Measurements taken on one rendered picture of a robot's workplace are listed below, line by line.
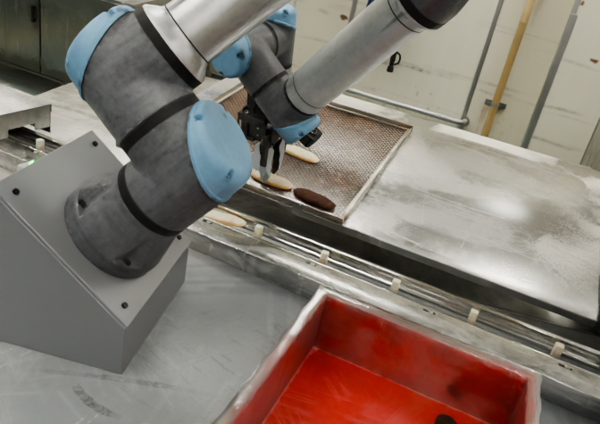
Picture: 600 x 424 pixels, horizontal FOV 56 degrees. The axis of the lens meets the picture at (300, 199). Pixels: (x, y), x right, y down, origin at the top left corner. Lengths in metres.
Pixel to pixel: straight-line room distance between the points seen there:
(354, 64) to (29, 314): 0.56
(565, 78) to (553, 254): 3.16
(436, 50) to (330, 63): 3.84
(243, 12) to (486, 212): 0.76
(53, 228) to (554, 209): 1.04
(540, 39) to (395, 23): 3.83
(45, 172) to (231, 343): 0.36
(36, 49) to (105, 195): 3.70
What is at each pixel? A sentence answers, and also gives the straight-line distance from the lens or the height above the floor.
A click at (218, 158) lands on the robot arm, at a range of 0.66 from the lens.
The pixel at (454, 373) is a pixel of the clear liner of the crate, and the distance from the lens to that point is 0.84.
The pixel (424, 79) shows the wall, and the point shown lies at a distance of 4.72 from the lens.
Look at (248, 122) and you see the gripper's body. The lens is 1.14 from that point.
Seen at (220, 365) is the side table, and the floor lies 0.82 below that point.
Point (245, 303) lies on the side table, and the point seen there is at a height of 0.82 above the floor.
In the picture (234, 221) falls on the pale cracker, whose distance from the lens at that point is 1.11.
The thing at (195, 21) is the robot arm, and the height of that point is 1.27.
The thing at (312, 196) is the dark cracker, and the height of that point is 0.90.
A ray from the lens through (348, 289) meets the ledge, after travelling 0.97.
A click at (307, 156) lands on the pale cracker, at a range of 1.30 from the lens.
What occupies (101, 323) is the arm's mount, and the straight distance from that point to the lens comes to 0.77.
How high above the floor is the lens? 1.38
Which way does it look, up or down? 25 degrees down
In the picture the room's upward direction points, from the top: 12 degrees clockwise
